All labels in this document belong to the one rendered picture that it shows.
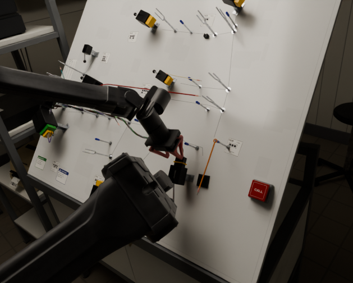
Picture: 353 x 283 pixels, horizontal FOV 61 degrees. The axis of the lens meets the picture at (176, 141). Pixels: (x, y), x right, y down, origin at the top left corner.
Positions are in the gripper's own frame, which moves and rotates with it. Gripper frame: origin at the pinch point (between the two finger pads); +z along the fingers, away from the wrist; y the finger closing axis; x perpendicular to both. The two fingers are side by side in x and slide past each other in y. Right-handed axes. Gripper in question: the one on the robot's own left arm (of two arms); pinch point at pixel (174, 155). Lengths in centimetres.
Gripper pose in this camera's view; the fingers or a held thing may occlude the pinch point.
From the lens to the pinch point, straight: 96.3
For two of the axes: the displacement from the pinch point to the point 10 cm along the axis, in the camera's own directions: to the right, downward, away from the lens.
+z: 4.2, 6.6, 6.3
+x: -4.1, 7.5, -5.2
